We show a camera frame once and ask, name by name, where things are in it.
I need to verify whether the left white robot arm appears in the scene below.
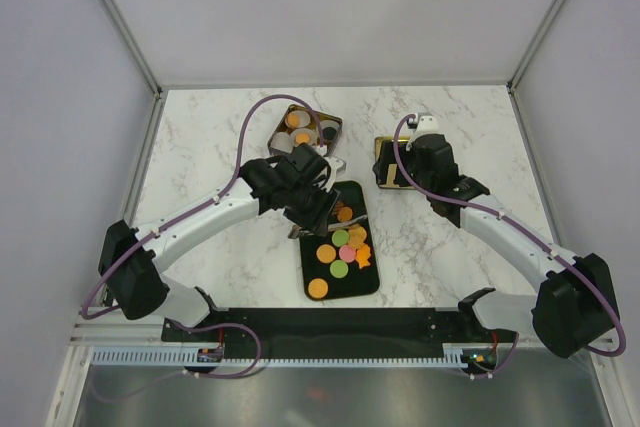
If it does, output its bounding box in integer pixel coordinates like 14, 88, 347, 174
98, 144, 346, 341

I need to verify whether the green round cookie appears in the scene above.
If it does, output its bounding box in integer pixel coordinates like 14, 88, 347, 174
329, 260, 349, 279
331, 229, 350, 247

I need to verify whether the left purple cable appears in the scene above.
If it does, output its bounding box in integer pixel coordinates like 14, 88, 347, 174
79, 93, 326, 319

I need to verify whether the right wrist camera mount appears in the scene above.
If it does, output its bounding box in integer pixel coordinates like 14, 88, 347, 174
405, 113, 440, 151

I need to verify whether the gold tin lid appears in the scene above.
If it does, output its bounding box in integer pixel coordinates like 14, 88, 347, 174
372, 136, 414, 190

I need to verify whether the square cookie tin box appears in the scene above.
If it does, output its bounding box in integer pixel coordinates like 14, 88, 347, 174
267, 104, 343, 158

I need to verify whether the green round cookie lower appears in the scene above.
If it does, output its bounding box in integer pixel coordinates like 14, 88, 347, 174
329, 260, 349, 279

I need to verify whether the tan leaf cookie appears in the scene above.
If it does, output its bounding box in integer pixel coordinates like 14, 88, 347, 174
347, 236, 365, 250

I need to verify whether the orange round cookie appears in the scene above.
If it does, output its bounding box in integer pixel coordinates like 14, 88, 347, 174
294, 132, 311, 145

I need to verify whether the black rectangular tray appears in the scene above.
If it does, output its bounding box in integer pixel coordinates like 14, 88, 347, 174
299, 181, 380, 302

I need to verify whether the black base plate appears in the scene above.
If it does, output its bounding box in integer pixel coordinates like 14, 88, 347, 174
160, 306, 520, 361

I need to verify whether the dotted tan cookie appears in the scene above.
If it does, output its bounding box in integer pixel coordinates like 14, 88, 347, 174
348, 225, 367, 240
316, 244, 337, 264

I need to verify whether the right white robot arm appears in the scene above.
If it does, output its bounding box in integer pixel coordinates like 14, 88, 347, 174
372, 133, 626, 358

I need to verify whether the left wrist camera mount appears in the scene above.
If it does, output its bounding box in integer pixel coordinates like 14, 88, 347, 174
322, 156, 346, 192

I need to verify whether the grey slotted cable duct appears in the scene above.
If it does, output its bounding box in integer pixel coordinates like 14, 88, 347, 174
91, 344, 468, 369

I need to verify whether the pink round cookie lower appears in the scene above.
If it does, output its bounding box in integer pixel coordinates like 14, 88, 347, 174
338, 245, 356, 263

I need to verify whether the white paper cup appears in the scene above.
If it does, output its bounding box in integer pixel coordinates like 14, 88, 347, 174
290, 128, 318, 146
285, 110, 311, 130
319, 120, 340, 142

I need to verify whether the orange fish cookie lower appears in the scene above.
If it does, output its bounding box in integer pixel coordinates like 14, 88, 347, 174
355, 244, 371, 269

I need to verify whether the dotted tan cookie middle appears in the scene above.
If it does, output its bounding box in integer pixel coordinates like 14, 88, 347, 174
316, 244, 337, 264

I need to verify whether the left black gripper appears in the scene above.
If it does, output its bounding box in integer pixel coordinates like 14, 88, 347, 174
284, 181, 341, 237

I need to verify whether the orange cookie in tin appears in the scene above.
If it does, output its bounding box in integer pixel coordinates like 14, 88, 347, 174
286, 112, 300, 129

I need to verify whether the dotted orange cookie bottom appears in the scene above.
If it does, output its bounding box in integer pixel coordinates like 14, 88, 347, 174
307, 278, 329, 300

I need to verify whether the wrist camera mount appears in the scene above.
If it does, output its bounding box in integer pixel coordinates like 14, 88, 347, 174
405, 113, 440, 151
322, 156, 346, 192

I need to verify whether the green round cookie upper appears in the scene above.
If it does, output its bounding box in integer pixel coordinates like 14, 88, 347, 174
331, 229, 350, 247

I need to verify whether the dotted tan cookie upper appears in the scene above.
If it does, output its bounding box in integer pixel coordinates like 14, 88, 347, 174
348, 225, 367, 240

